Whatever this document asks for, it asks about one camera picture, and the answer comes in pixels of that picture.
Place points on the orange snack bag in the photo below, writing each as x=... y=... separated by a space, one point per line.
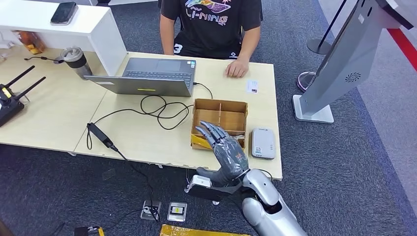
x=31 y=42

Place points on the black smartphone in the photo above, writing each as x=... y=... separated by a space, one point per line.
x=63 y=13

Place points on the person's left hand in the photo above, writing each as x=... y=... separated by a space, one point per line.
x=238 y=69

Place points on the steel floor socket yellow label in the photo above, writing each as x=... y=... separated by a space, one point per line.
x=177 y=211

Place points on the black router with antennas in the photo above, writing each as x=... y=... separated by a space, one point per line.
x=9 y=106

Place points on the steel floor socket with plug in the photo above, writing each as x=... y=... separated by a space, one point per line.
x=150 y=210

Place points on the person's right forearm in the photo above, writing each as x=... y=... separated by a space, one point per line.
x=166 y=35

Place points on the black power adapter brick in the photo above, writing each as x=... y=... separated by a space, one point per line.
x=99 y=134

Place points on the chrome stool base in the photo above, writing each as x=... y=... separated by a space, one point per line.
x=215 y=202

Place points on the grey kiosk stand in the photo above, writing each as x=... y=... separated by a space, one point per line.
x=342 y=65

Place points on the yellow taped package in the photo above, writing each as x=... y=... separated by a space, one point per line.
x=195 y=232

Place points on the round clear stanchion base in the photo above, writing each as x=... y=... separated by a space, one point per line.
x=303 y=81

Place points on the white desk shelf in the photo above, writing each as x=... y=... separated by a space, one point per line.
x=97 y=39

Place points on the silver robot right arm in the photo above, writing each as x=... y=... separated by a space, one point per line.
x=270 y=208

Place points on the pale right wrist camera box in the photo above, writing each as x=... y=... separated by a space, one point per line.
x=200 y=182

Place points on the white ID card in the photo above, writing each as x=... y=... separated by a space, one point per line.
x=252 y=86

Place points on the cardboard divider box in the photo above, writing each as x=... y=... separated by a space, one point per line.
x=205 y=114

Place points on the white card reader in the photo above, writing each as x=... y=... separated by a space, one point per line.
x=263 y=143

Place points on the black stanchion post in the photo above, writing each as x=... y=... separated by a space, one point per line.
x=317 y=45

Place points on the steel tumbler with lid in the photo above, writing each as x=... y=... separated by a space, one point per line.
x=76 y=62

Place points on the grey laptop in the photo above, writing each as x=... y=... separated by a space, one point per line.
x=156 y=86

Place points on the person's left forearm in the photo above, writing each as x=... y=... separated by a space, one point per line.
x=250 y=42

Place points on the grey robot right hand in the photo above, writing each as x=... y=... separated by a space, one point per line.
x=231 y=156

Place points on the yellow tape strip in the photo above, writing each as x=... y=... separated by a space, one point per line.
x=198 y=141

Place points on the person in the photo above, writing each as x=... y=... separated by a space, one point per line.
x=208 y=35

